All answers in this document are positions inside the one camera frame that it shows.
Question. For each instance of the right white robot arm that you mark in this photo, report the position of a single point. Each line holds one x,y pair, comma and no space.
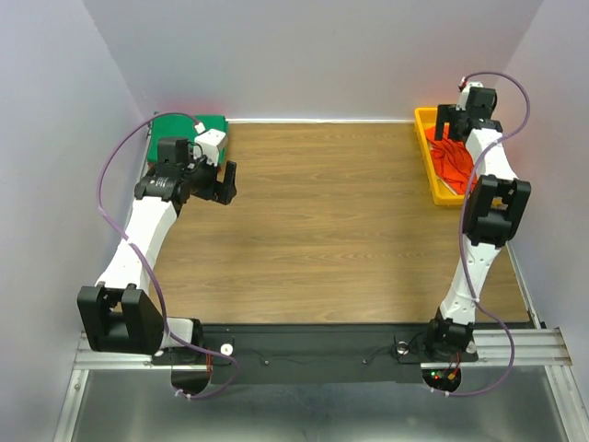
492,214

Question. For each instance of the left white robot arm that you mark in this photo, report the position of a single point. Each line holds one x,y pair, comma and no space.
117,312

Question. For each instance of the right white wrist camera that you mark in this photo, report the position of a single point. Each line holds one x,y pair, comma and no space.
465,88

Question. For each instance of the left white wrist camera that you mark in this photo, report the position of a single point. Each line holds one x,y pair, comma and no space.
212,145

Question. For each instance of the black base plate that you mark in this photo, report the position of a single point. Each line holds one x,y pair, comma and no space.
323,353

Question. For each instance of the yellow plastic bin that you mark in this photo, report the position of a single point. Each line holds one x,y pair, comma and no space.
442,196

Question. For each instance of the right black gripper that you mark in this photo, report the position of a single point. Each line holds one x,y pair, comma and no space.
445,112

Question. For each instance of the folded green t shirt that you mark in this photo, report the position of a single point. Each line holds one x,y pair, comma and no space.
183,127

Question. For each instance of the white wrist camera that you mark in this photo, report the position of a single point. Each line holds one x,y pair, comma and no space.
465,88
212,145

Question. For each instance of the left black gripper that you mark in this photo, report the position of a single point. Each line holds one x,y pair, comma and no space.
217,191

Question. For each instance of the aluminium rail frame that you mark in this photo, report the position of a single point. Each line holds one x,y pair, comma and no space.
519,389

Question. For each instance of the orange t shirt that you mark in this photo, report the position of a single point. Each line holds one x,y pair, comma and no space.
452,163

